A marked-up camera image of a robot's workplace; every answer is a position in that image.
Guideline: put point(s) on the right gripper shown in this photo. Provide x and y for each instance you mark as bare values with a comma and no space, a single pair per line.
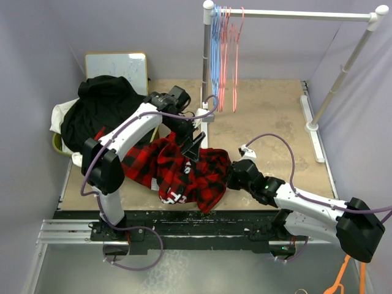
230,182

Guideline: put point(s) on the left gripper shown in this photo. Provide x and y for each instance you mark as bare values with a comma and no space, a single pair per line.
192,151

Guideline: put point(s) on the red black plaid shirt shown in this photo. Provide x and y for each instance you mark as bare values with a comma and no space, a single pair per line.
160,166

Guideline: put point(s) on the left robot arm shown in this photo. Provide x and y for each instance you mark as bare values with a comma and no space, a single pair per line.
102,158

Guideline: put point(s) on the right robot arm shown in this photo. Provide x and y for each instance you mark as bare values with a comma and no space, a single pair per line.
350,225

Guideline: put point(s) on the single pink hanger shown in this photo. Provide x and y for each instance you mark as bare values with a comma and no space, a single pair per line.
236,68

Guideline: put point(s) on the orange hanger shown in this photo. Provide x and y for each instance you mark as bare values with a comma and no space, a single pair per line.
337,285

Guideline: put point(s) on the white clothes rack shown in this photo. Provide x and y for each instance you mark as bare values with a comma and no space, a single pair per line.
373,20

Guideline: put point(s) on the white whiteboard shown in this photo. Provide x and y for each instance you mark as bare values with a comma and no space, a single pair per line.
130,65

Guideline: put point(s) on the black garment pile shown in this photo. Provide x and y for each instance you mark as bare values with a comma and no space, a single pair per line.
103,103

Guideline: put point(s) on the pink hangers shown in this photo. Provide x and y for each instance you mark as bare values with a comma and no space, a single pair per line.
225,39

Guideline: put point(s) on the green laundry basket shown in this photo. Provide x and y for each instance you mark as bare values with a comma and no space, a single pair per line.
60,147

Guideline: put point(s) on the blue hangers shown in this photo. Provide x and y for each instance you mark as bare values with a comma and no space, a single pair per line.
215,59

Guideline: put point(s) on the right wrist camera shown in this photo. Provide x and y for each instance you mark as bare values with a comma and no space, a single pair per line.
247,153

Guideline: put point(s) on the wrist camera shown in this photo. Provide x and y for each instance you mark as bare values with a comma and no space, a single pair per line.
247,153
203,115

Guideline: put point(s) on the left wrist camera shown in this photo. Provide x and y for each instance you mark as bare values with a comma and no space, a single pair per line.
203,115

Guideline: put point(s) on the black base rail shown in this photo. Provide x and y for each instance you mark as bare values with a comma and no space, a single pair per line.
225,230

